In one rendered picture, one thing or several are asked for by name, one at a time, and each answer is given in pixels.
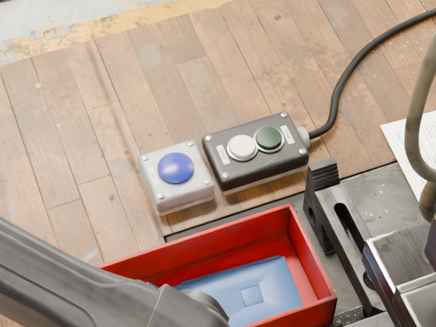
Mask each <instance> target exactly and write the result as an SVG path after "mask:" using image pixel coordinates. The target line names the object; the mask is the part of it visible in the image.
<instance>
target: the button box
mask: <svg viewBox="0 0 436 327"><path fill-rule="evenodd" d="M433 16H436V8H434V9H431V10H429V11H427V12H424V13H422V14H419V15H417V16H415V17H413V18H411V19H409V20H406V21H404V22H402V23H400V24H399V25H397V26H395V27H393V28H391V29H389V30H387V31H386V32H384V33H383V34H381V35H379V36H378V37H377V38H375V39H374V40H372V41H371V42H370V43H368V44H367V45H366V46H365V47H364V48H362V50H360V52H359V53H358V54H357V55H356V56H355V57H354V58H353V60H352V61H351V63H349V65H348V66H347V68H346V69H345V71H344V72H343V74H342V75H341V77H340V79H339V80H338V82H337V84H336V86H335V88H334V91H333V93H332V99H331V107H330V114H329V117H328V120H327V122H326V124H325V125H324V126H322V127H320V128H318V129H316V130H313V131H311V132H307V130H306V129H305V128H304V127H298V128H297V129H296V127H295V125H294V123H293V121H292V119H291V117H290V116H289V114H288V112H286V111H284V112H280V113H277V114H273V115H270V116H267V117H263V118H261V119H257V120H254V121H251V122H248V123H244V124H242V125H238V126H235V127H231V128H228V129H225V130H221V131H218V132H214V133H212V134H208V135H205V136H203V137H202V148H203V155H204V157H205V159H206V161H207V163H208V165H209V168H210V170H211V172H212V175H213V177H214V179H215V181H216V183H217V186H218V188H219V191H220V192H221V194H222V195H224V196H225V195H229V194H232V193H235V192H238V191H241V190H244V189H248V188H251V187H254V186H257V185H260V184H264V183H266V182H270V181H272V180H276V179H278V178H282V177H285V176H288V175H292V174H294V173H298V172H301V171H304V170H306V169H307V164H308V162H309V152H308V150H307V148H309V147H310V140H311V139H314V138H317V137H319V136H321V135H323V134H325V133H327V132H328V131H329V130H330V129H331V128H332V127H333V125H334V123H335V120H336V117H337V111H338V103H339V96H340V94H341V91H342V89H343V87H344V85H345V83H346V81H347V80H348V78H349V76H350V75H351V74H352V72H353V70H354V69H355V68H356V66H357V65H358V64H359V63H360V62H361V60H362V59H363V58H364V57H365V56H366V54H368V53H369V52H370V51H371V50H372V49H373V48H375V47H376V46H377V45H379V44H380V43H381V42H383V41H385V40H386V39H387V38H390V37H391V36H393V35H395V34H396V33H398V32H400V31H402V30H404V29H406V28H408V27H410V26H412V25H414V24H416V23H419V22H421V21H424V20H425V19H428V18H430V17H433ZM264 127H273V128H276V129H277V130H279V131H280V133H281V135H282V142H281V144H280V146H279V147H278V148H276V149H273V150H265V149H262V148H261V147H259V146H258V144H257V143H256V134H257V132H258V131H259V130H260V129H261V128H264ZM238 135H246V136H249V137H251V138H252V139H253V140H254V142H255V152H254V154H253V155H252V156H250V157H248V158H237V157H235V156H233V155H232V154H231V152H230V141H231V140H232V138H234V137H236V136H238Z"/></svg>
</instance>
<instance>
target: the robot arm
mask: <svg viewBox="0 0 436 327"><path fill-rule="evenodd" d="M0 315H2V316H4V317H6V318H8V319H10V320H12V321H14V322H16V323H18V324H20V325H22V326H23V327H230V325H229V323H228V321H229V320H230V318H229V316H228V315H227V314H226V312H225V311H224V309H223V308H222V307H221V305H220V303H218V301H217V300H216V299H214V298H213V297H212V296H210V295H209V294H207V293H205V292H202V291H199V290H196V289H183V290H181V291H178V290H177V289H175V288H173V287H171V286H170V285H167V284H164V285H163V286H161V287H160V288H159V289H156V288H154V287H152V286H151V285H149V284H146V283H145V282H143V281H141V280H133V279H130V278H126V277H123V276H120V275H117V274H114V273H111V272H108V271H105V270H102V269H100V268H98V267H95V266H92V265H90V264H89V263H86V262H84V261H82V260H80V259H78V258H76V257H74V256H72V255H70V254H68V253H66V252H64V251H63V250H60V249H59V248H57V247H55V246H53V245H52V244H50V243H48V242H46V241H44V240H42V239H40V238H39V237H37V236H35V235H33V234H31V233H30V232H28V231H26V230H24V229H22V228H20V227H18V226H17V225H15V224H13V223H11V222H10V221H7V220H6V219H4V218H3V217H1V216H0Z"/></svg>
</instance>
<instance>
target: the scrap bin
mask: <svg viewBox="0 0 436 327"><path fill-rule="evenodd" d="M278 255H279V256H280V257H282V256H284V257H285V260H286V262H287V264H288V267H289V270H290V272H291V275H292V277H293V280H294V282H295V285H296V287H297V290H298V293H299V295H300V298H301V300H302V303H303V306H300V307H298V308H295V309H292V310H289V311H286V312H283V313H281V314H278V315H275V316H272V317H269V318H266V319H263V320H261V321H258V322H254V323H252V324H249V325H246V326H243V327H323V326H326V325H329V324H331V323H333V317H334V313H335V308H336V304H337V295H336V293H335V291H334V289H333V287H332V285H331V283H330V281H329V279H328V276H327V274H326V272H325V270H324V268H323V266H322V264H321V262H320V260H319V258H318V256H317V254H316V252H315V249H314V248H313V245H312V244H311V241H310V240H309V237H308V235H307V233H306V231H305V229H304V227H303V225H302V223H301V221H300V219H299V217H298V215H297V213H296V211H295V209H294V207H293V205H292V203H291V202H290V203H288V204H284V205H281V206H278V207H275V208H272V209H270V210H266V211H264V212H260V213H257V214H254V215H250V216H248V217H244V218H242V219H238V220H236V221H232V222H230V223H226V224H222V225H220V226H216V227H214V228H211V229H208V230H205V231H202V232H199V233H196V234H192V235H190V236H186V237H183V238H180V239H177V240H174V241H171V242H168V243H164V244H162V245H158V246H156V247H153V248H149V249H147V250H143V251H141V252H137V253H134V254H131V255H128V256H125V257H122V258H119V259H116V260H113V261H109V262H106V263H103V264H100V265H97V266H95V267H98V268H100V269H102V270H105V271H108V272H110V273H114V274H117V275H120V276H123V277H126V278H130V279H133V280H141V281H143V282H145V283H147V282H149V283H151V284H153V285H155V286H157V287H161V286H163V285H164V284H167V285H170V286H171V287H173V286H176V285H180V284H181V282H184V281H186V280H191V279H194V278H198V277H201V276H205V275H208V274H212V273H217V272H219V271H224V270H227V269H231V268H234V267H238V266H241V265H245V264H248V263H252V262H255V261H260V260H264V259H267V258H271V257H274V256H278Z"/></svg>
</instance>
